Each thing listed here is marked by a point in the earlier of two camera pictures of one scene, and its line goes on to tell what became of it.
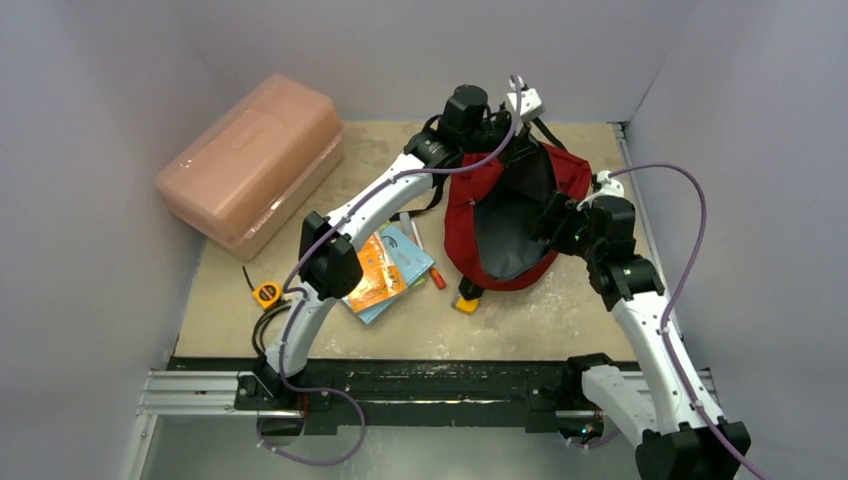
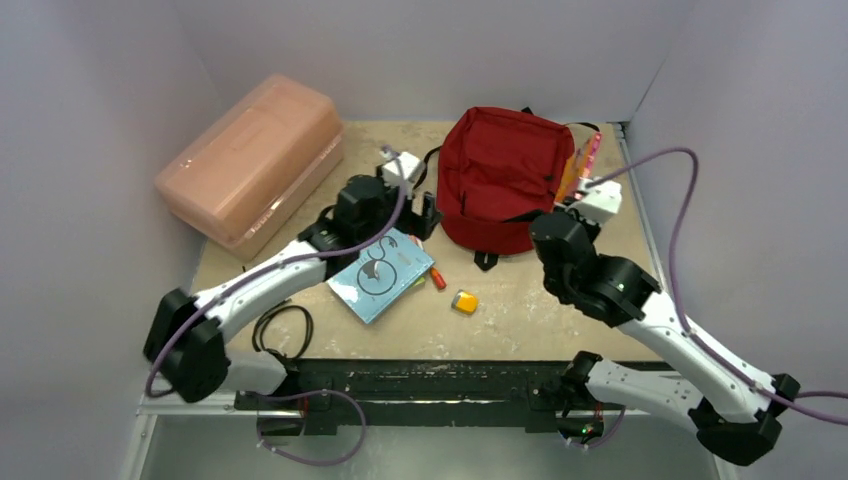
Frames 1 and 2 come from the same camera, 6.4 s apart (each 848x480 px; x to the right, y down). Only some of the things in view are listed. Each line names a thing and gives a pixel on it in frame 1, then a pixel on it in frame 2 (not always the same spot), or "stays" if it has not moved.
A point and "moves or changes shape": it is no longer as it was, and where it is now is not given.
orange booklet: (382, 278) to (578, 168)
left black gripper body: (515, 143) to (408, 221)
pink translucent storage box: (242, 177) stays
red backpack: (500, 209) moves or changes shape
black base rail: (334, 394) stays
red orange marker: (439, 280) stays
